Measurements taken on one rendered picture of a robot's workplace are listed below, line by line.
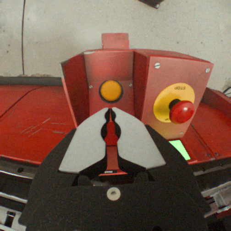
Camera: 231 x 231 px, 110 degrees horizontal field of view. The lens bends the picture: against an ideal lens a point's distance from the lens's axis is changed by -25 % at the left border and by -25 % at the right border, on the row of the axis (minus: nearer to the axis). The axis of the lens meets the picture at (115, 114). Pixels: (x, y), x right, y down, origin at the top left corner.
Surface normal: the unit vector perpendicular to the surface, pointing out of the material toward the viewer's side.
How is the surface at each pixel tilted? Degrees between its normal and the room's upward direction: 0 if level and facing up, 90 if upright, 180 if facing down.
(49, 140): 90
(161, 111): 0
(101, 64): 0
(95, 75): 0
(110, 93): 35
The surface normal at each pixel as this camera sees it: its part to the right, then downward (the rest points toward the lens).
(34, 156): 0.14, -0.80
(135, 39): 0.07, 0.60
